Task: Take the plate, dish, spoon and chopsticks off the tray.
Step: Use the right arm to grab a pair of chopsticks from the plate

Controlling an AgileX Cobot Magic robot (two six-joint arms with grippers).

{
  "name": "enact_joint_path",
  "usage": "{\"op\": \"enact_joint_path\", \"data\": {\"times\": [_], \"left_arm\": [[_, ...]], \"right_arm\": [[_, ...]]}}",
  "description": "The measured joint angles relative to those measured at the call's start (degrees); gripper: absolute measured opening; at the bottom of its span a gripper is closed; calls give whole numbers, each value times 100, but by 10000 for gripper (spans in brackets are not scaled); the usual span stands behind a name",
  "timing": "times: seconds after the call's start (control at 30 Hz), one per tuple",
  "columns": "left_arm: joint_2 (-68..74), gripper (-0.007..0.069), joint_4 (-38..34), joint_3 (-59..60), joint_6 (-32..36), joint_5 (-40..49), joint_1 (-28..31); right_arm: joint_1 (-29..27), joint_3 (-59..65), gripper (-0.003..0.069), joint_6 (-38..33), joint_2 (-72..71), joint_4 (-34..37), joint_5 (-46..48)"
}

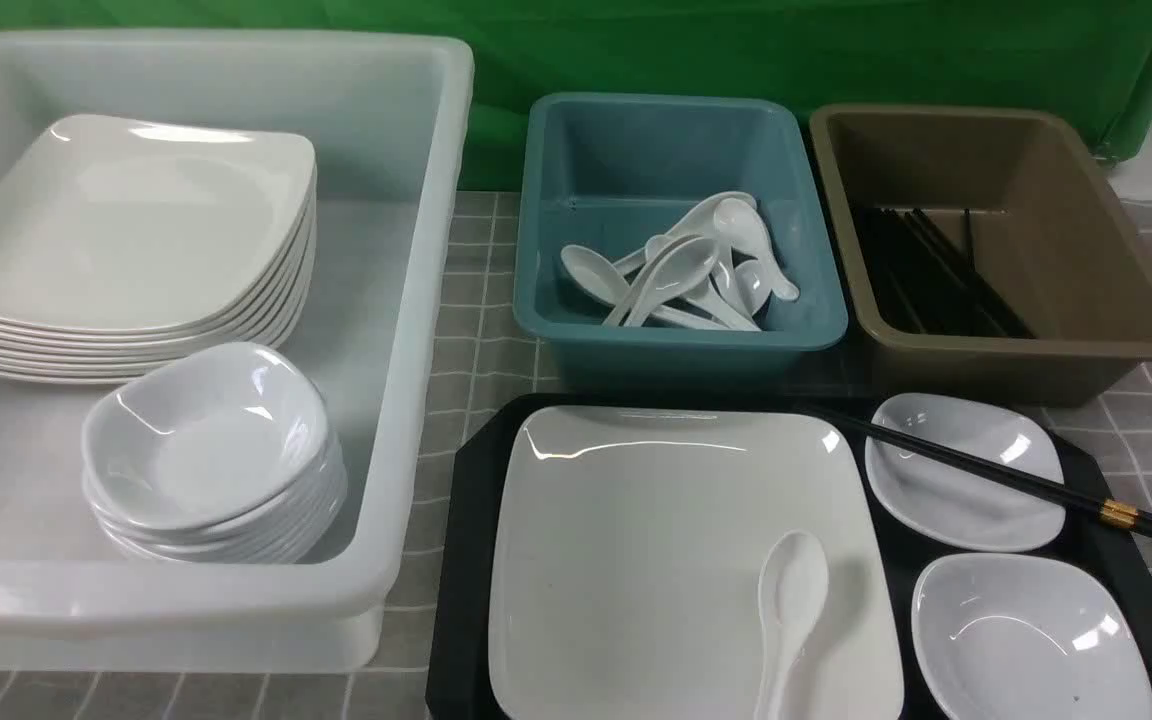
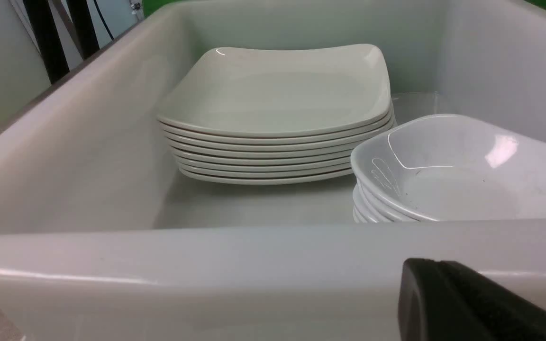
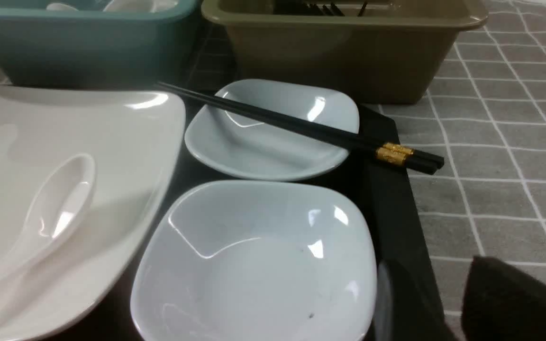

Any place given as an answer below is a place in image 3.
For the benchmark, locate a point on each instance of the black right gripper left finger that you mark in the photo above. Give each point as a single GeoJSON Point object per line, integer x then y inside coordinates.
{"type": "Point", "coordinates": [386, 303]}

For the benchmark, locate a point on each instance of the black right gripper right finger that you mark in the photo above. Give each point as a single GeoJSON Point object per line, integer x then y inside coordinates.
{"type": "Point", "coordinates": [502, 303]}

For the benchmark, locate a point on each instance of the black chopstick gold band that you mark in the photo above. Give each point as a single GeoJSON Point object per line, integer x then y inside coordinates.
{"type": "Point", "coordinates": [301, 124]}
{"type": "Point", "coordinates": [311, 132]}

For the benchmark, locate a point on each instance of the small white dish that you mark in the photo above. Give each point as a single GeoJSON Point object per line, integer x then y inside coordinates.
{"type": "Point", "coordinates": [240, 260]}
{"type": "Point", "coordinates": [247, 149]}

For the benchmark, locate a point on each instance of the white ceramic soup spoon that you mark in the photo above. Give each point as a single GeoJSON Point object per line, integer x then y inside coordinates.
{"type": "Point", "coordinates": [56, 211]}

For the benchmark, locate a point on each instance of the large white square plate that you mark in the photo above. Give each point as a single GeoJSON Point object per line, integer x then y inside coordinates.
{"type": "Point", "coordinates": [135, 137]}

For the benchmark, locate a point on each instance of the grey checkered tablecloth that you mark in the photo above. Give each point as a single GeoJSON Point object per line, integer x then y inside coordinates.
{"type": "Point", "coordinates": [485, 111]}

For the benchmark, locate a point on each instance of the brown plastic bin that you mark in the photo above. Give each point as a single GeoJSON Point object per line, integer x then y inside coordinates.
{"type": "Point", "coordinates": [375, 51]}

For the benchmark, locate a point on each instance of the teal plastic bin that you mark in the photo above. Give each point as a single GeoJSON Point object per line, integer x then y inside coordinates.
{"type": "Point", "coordinates": [89, 48]}

